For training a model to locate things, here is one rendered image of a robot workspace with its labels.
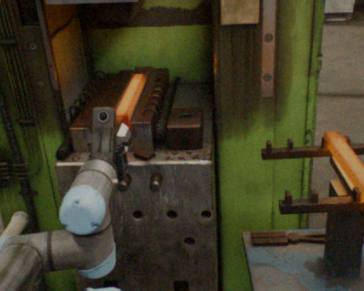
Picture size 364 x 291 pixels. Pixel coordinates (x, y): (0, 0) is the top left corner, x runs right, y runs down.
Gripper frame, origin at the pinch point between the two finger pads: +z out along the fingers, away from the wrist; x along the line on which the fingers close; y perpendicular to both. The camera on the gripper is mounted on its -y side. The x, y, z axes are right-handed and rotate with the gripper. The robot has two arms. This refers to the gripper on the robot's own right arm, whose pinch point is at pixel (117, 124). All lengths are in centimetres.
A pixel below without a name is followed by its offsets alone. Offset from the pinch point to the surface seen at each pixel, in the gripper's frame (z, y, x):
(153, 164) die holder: -3.3, 9.2, 8.3
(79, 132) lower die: 2.6, 3.0, -10.3
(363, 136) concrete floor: 197, 100, 112
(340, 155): -13, 2, 48
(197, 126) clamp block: 2.8, 2.4, 18.6
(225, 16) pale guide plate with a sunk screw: 14.6, -20.7, 25.8
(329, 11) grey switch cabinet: 511, 87, 146
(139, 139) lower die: 2.6, 5.2, 4.3
